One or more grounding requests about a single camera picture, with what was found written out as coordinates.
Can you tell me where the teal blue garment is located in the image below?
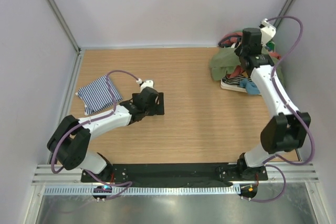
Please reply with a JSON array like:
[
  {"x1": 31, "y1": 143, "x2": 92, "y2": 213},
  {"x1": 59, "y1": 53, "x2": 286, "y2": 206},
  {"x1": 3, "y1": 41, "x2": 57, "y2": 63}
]
[{"x1": 239, "y1": 78, "x2": 260, "y2": 95}]

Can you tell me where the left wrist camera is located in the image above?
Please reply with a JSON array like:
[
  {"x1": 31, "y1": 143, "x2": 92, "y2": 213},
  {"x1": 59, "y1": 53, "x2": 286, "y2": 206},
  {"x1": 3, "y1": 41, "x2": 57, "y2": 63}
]
[{"x1": 136, "y1": 78, "x2": 154, "y2": 92}]

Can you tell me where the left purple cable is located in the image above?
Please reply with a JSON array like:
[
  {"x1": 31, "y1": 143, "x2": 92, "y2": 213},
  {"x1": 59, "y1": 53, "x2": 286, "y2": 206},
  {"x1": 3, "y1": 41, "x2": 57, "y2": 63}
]
[{"x1": 50, "y1": 70, "x2": 142, "y2": 175}]

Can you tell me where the black white striped garment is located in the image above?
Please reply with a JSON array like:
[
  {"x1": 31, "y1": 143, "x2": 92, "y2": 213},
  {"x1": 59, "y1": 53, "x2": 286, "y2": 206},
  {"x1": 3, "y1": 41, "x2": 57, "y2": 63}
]
[{"x1": 222, "y1": 74, "x2": 245, "y2": 86}]

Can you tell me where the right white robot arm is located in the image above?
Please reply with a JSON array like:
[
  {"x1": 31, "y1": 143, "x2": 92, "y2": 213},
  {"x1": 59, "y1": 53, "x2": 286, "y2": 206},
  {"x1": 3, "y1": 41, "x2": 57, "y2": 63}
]
[{"x1": 235, "y1": 28, "x2": 311, "y2": 180}]

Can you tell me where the slotted cable duct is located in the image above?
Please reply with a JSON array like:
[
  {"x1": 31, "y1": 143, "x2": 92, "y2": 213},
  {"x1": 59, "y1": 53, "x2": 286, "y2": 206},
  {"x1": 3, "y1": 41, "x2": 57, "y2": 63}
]
[{"x1": 44, "y1": 184, "x2": 240, "y2": 196}]

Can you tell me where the left aluminium frame post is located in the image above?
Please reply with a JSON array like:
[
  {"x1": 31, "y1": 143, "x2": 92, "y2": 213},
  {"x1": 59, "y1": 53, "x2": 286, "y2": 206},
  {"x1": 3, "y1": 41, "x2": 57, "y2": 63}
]
[{"x1": 46, "y1": 0, "x2": 81, "y2": 54}]

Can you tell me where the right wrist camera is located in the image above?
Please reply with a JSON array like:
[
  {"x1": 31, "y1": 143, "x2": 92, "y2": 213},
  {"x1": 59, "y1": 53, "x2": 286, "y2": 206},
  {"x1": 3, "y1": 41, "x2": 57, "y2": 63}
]
[{"x1": 259, "y1": 19, "x2": 276, "y2": 45}]

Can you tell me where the blue white striped tank top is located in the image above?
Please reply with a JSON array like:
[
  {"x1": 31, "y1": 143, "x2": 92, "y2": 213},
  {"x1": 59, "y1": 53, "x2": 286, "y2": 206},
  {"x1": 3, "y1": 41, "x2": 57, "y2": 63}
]
[{"x1": 75, "y1": 76, "x2": 122, "y2": 116}]

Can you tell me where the bright green garment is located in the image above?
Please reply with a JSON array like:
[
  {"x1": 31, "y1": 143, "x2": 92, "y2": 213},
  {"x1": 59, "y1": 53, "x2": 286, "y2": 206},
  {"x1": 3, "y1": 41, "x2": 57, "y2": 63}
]
[{"x1": 265, "y1": 41, "x2": 276, "y2": 51}]

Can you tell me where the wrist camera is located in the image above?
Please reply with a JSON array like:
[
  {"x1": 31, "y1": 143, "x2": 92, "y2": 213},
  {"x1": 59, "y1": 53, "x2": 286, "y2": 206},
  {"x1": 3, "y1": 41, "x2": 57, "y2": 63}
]
[
  {"x1": 259, "y1": 19, "x2": 276, "y2": 45},
  {"x1": 136, "y1": 78, "x2": 154, "y2": 92}
]

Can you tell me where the olive green tank top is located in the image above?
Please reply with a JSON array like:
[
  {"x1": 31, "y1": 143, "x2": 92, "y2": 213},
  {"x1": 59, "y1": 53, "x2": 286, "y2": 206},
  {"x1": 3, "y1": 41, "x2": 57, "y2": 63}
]
[{"x1": 208, "y1": 48, "x2": 286, "y2": 88}]

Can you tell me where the white plastic tray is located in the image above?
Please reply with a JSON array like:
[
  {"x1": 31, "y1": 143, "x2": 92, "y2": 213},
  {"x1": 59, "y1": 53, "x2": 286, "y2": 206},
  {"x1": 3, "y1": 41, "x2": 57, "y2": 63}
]
[{"x1": 220, "y1": 80, "x2": 246, "y2": 93}]

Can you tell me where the red patterned garment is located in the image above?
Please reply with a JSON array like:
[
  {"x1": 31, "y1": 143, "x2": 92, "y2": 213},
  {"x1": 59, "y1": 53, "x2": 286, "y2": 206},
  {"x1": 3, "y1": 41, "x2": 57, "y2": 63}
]
[{"x1": 218, "y1": 30, "x2": 243, "y2": 48}]

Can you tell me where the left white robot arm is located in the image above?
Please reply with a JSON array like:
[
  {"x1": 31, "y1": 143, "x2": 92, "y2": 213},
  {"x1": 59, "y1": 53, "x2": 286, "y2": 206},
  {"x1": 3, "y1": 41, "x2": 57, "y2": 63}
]
[{"x1": 47, "y1": 87, "x2": 165, "y2": 182}]

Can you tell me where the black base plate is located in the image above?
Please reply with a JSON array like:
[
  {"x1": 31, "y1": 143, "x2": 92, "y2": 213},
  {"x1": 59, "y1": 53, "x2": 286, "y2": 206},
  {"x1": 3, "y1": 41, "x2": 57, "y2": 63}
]
[{"x1": 95, "y1": 163, "x2": 268, "y2": 188}]

